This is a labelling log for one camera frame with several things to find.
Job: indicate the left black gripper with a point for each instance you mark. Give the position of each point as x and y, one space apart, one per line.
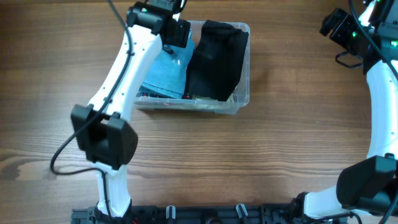
182 38

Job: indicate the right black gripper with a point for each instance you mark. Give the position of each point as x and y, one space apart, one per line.
338 34

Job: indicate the blue denim cloth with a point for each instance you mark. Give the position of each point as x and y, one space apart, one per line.
167 75

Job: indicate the black cloth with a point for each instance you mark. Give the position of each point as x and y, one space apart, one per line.
215 67

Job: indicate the plaid cloth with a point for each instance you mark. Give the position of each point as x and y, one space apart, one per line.
143 92

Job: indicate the cream cloth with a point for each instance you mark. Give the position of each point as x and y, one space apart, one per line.
207 99

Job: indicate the clear plastic storage container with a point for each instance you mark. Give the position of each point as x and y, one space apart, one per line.
239 98

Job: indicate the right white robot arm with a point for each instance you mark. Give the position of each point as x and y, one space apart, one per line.
370 186

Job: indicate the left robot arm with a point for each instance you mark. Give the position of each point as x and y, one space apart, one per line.
102 127

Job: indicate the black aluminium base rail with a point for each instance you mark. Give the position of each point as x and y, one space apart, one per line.
264 214

